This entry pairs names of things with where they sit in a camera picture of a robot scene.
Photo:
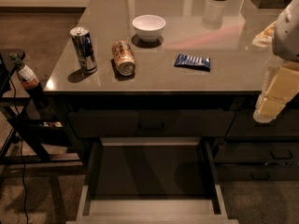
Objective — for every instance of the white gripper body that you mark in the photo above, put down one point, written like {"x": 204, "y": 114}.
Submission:
{"x": 287, "y": 36}

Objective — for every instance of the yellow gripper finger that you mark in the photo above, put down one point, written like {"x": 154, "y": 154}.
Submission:
{"x": 264, "y": 38}
{"x": 280, "y": 86}

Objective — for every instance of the blue silver redbull can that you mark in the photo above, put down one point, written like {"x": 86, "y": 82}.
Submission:
{"x": 84, "y": 49}

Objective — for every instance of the gold soda can lying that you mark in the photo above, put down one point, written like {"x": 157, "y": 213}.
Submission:
{"x": 123, "y": 58}

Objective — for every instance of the open middle drawer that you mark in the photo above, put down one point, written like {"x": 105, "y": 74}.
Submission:
{"x": 142, "y": 183}

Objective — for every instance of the closed top drawer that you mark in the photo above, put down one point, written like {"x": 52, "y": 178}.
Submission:
{"x": 150, "y": 123}

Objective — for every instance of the right cabinet drawers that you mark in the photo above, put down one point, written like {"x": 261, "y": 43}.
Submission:
{"x": 256, "y": 151}

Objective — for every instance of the blue snack packet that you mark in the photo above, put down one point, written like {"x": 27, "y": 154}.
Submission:
{"x": 193, "y": 62}

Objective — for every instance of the white ceramic bowl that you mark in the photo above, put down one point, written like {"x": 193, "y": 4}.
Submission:
{"x": 149, "y": 27}

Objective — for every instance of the cola bottle with red label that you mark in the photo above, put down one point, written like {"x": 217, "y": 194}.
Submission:
{"x": 29, "y": 81}

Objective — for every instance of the dark side stand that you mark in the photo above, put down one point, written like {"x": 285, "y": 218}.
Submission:
{"x": 23, "y": 127}

